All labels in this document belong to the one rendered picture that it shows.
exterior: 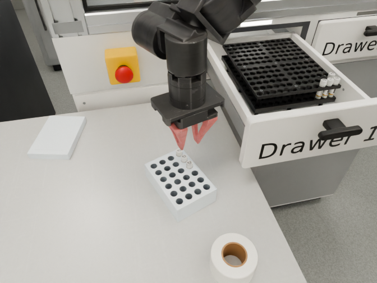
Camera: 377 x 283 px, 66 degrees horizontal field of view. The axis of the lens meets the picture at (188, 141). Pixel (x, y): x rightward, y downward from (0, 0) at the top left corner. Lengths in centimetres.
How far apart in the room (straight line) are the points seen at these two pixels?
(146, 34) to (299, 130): 29
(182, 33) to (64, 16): 35
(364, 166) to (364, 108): 133
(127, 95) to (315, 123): 47
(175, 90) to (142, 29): 10
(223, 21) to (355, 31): 56
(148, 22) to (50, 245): 39
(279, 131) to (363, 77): 61
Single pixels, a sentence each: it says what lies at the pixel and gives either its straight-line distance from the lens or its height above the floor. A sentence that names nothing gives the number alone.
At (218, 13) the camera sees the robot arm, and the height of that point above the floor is 108.
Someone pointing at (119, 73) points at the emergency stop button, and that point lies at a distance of 67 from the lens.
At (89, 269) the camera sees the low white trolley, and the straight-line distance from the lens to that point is 52.
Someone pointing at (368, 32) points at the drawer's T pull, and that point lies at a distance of 90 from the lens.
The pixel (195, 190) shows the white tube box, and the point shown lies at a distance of 53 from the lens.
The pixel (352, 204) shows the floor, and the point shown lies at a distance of 168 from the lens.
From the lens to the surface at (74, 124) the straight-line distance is 73.
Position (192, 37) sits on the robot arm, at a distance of 39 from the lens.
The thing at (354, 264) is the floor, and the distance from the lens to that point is 150.
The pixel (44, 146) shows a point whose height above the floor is 78.
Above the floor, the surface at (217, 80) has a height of 87.
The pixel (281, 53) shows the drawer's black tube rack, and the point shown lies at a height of 90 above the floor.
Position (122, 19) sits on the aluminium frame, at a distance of 69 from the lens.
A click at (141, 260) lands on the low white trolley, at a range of 51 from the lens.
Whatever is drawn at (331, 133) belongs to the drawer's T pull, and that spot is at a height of 91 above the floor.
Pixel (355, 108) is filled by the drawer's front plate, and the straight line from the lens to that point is 56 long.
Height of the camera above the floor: 122
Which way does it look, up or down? 44 degrees down
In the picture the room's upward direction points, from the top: straight up
